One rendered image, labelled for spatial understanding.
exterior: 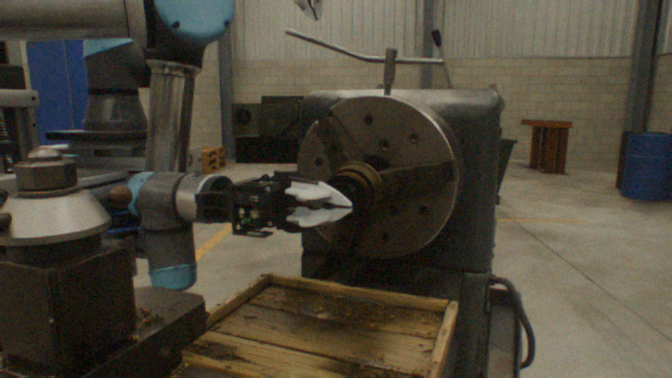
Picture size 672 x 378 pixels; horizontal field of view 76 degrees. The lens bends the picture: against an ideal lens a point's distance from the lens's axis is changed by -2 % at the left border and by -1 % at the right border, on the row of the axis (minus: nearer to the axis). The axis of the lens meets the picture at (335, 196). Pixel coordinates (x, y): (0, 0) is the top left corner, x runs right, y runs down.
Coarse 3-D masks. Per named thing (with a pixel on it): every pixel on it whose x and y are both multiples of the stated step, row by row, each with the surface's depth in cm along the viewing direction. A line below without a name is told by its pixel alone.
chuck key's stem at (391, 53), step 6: (390, 48) 80; (390, 54) 80; (396, 54) 80; (390, 60) 80; (384, 66) 81; (390, 66) 80; (384, 72) 81; (390, 72) 80; (384, 78) 81; (390, 78) 81; (384, 84) 82; (390, 84) 81; (384, 90) 82; (390, 90) 82
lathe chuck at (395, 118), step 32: (384, 96) 78; (352, 128) 81; (384, 128) 79; (416, 128) 77; (320, 160) 85; (416, 160) 78; (448, 160) 76; (352, 192) 84; (416, 192) 79; (448, 192) 77; (384, 224) 83; (416, 224) 80; (384, 256) 84
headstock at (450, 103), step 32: (320, 96) 102; (352, 96) 99; (416, 96) 93; (448, 96) 91; (480, 96) 88; (480, 128) 88; (384, 160) 96; (480, 160) 89; (480, 192) 90; (448, 224) 94; (480, 224) 91; (416, 256) 98; (448, 256) 95; (480, 256) 93
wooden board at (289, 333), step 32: (256, 288) 78; (288, 288) 81; (320, 288) 78; (352, 288) 76; (224, 320) 68; (256, 320) 68; (288, 320) 69; (320, 320) 69; (352, 320) 69; (416, 320) 68; (448, 320) 64; (192, 352) 59; (224, 352) 59; (256, 352) 59; (288, 352) 59; (320, 352) 59; (352, 352) 59; (384, 352) 59; (416, 352) 59
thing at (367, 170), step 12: (348, 168) 70; (360, 168) 71; (372, 168) 72; (336, 180) 68; (348, 180) 68; (360, 180) 68; (372, 180) 70; (348, 192) 77; (360, 192) 67; (372, 192) 70; (324, 204) 70; (360, 204) 68; (372, 204) 70; (348, 216) 69; (360, 216) 72
